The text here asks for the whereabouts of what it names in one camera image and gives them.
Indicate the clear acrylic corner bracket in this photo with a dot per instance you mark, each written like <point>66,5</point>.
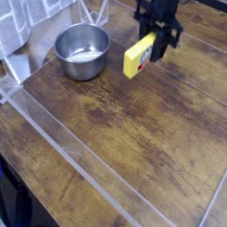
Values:
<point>99,18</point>

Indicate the clear acrylic barrier wall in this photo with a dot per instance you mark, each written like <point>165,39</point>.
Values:
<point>102,127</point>

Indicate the stainless steel bowl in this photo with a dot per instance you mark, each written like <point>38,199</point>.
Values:
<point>82,50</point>

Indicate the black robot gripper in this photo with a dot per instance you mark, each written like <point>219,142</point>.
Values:
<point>159,18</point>

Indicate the yellow butter block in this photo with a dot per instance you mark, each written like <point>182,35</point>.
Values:
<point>138,55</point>

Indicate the grey white patterned cloth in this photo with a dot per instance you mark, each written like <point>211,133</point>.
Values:
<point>17,17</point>

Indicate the black table frame bar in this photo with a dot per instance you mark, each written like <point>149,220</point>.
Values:
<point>217,4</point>

